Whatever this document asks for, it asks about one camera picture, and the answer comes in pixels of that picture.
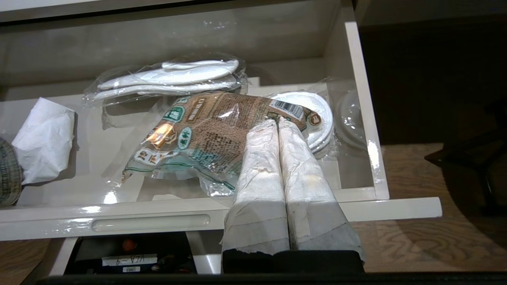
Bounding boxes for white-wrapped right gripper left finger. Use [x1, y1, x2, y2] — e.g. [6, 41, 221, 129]
[221, 118, 292, 274]

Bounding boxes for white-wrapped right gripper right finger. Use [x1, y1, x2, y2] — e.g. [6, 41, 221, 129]
[278, 117, 366, 274]

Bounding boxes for grey cabinet drawer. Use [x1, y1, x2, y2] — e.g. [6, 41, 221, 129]
[0, 0, 443, 242]

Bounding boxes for white toilet paper roll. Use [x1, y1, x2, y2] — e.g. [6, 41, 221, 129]
[11, 97, 76, 186]

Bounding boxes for grey denim shorts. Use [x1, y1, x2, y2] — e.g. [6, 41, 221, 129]
[0, 136, 24, 207]

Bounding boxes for white and black robot base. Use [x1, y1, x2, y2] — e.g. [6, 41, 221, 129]
[47, 233, 223, 276]

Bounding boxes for brown and green snack bag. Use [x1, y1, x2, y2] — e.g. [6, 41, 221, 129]
[120, 91, 322, 198]

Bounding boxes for white paper plates pack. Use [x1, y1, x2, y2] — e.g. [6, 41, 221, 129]
[271, 91, 335, 156]

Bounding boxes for white slippers in plastic bag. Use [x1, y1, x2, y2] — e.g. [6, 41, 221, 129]
[83, 55, 249, 116]

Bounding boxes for white handwritten label sticker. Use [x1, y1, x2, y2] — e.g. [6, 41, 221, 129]
[102, 254, 158, 267]

